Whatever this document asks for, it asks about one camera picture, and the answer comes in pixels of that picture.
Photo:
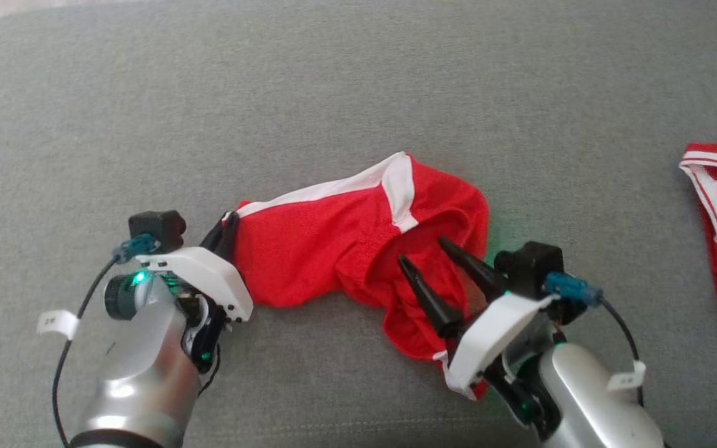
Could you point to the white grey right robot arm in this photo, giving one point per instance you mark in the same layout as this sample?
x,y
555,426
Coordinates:
x,y
589,398

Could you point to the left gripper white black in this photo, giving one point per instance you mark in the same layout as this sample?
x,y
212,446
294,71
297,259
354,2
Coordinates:
x,y
209,274

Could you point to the large grey sofa ottoman cushion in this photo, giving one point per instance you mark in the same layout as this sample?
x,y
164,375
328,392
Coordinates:
x,y
333,93

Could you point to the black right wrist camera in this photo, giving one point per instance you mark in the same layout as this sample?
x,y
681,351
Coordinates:
x,y
533,264

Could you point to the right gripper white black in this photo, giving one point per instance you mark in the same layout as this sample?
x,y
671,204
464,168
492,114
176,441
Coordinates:
x,y
489,336

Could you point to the red white shorts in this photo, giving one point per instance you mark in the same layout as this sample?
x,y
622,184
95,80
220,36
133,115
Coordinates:
x,y
309,249

